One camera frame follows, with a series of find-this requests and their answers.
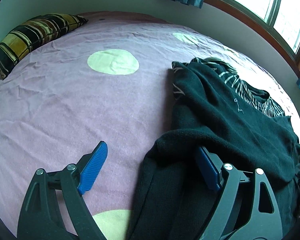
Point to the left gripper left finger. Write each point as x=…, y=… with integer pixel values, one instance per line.
x=40, y=216

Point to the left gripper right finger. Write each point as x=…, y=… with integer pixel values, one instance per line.
x=245, y=208

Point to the black white patterned shirt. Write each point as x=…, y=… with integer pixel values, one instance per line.
x=259, y=99

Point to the black knit sweater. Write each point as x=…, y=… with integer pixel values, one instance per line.
x=171, y=199

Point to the pink bedsheet green dots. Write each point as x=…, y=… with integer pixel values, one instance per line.
x=109, y=80

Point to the wooden framed window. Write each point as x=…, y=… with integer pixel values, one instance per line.
x=277, y=21

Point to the black yellow striped pillow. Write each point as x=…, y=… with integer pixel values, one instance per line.
x=32, y=34

